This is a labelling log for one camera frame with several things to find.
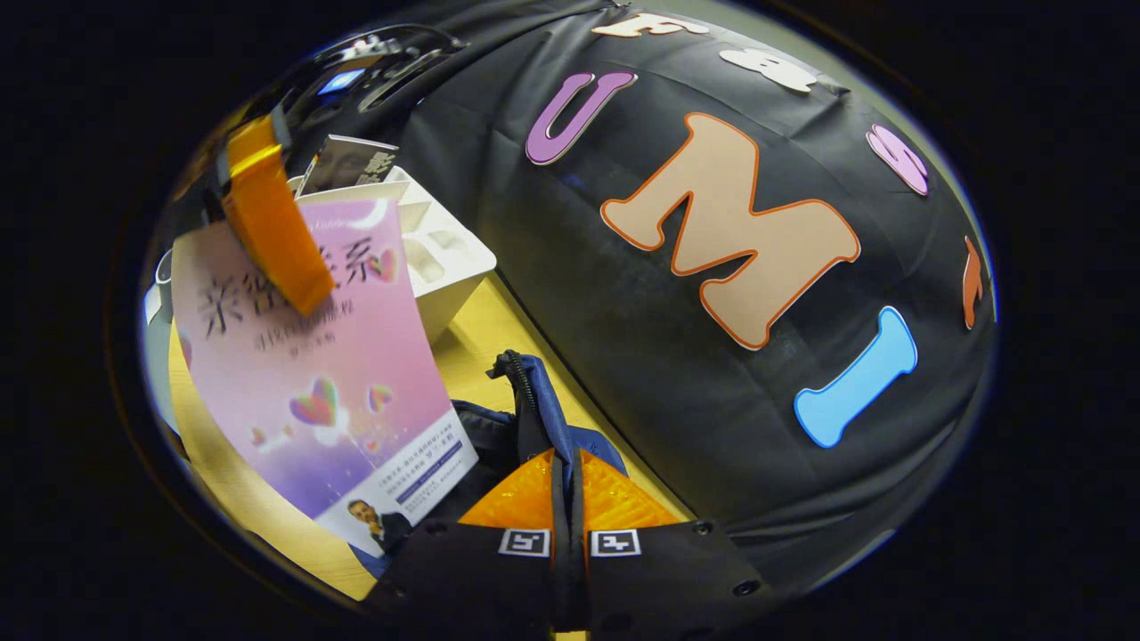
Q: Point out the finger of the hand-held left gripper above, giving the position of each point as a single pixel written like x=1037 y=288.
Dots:
x=276 y=223

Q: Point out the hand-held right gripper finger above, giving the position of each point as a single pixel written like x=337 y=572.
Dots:
x=560 y=579
x=577 y=579

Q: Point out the dark grey book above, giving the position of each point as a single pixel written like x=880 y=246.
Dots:
x=347 y=165

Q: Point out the pink book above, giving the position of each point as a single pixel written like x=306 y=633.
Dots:
x=338 y=356

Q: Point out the blue schoolbag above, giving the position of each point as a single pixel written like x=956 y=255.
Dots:
x=534 y=409

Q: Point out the white plastic bookshelf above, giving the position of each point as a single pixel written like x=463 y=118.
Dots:
x=450 y=258

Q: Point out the black backdrop cloth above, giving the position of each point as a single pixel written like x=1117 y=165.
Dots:
x=641 y=374

